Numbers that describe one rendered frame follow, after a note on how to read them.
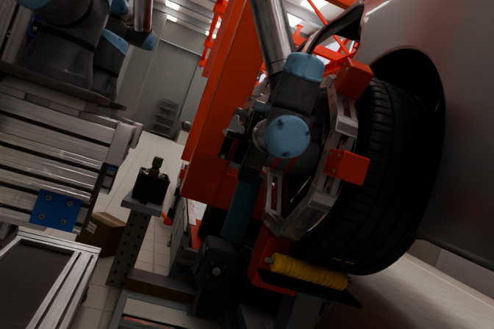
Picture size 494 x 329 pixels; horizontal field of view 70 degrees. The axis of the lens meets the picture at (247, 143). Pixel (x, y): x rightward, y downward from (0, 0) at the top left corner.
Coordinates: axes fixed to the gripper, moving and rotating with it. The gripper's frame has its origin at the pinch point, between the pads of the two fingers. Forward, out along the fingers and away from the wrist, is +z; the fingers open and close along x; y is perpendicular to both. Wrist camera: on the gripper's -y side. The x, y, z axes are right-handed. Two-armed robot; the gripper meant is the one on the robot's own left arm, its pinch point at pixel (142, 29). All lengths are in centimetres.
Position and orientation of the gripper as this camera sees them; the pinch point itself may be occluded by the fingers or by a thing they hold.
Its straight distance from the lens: 200.7
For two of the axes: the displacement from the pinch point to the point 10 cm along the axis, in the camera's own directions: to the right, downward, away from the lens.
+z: -0.1, 0.3, 10.0
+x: 9.0, 4.4, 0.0
